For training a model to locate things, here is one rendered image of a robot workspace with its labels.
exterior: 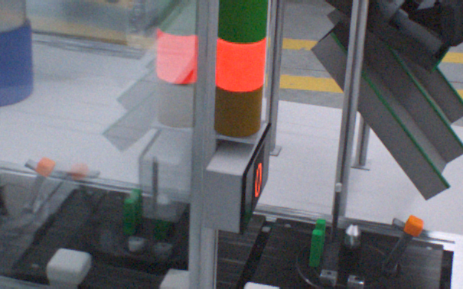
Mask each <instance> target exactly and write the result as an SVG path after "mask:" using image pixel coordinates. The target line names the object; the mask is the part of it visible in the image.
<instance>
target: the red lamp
mask: <svg viewBox="0 0 463 289"><path fill-rule="evenodd" d="M265 62H266V38H265V39H263V40H262V41H260V42H256V43H253V44H235V43H230V42H227V41H222V40H221V39H218V40H217V68H216V84H217V85H218V86H219V87H221V88H223V89H228V90H229V91H234V92H249V91H253V90H256V89H257V88H259V87H260V86H261V85H263V84H264V74H265Z"/></svg>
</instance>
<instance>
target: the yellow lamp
mask: <svg viewBox="0 0 463 289"><path fill-rule="evenodd" d="M263 87H264V84H263V85H261V86H260V87H259V88H257V89H256V90H253V91H249V92H234V91H229V90H228V89H223V88H221V87H219V86H216V88H215V108H214V130H215V131H216V132H218V133H220V134H222V135H227V136H231V137H246V136H250V135H254V134H255V133H257V132H258V131H259V130H260V124H261V112H262V100H263Z"/></svg>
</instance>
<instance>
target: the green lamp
mask: <svg viewBox="0 0 463 289"><path fill-rule="evenodd" d="M268 12H269V0H219V8H218V29H217V36H218V37H219V39H221V40H222V41H227V42H230V43H235V44H253V43H256V42H260V41H262V40H263V39H265V38H266V36H267V25H268Z"/></svg>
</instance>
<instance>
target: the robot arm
mask: <svg viewBox="0 0 463 289"><path fill-rule="evenodd" d="M408 14H409V19H410V20H411V21H413V22H415V23H417V24H420V25H422V26H423V27H425V28H428V29H430V30H433V31H434V32H436V33H438V34H440V35H442V43H443V45H444V46H445V47H457V46H458V45H459V44H461V43H463V0H443V1H442V2H441V3H440V5H435V6H431V7H428V8H420V9H416V10H413V11H409V13H408Z"/></svg>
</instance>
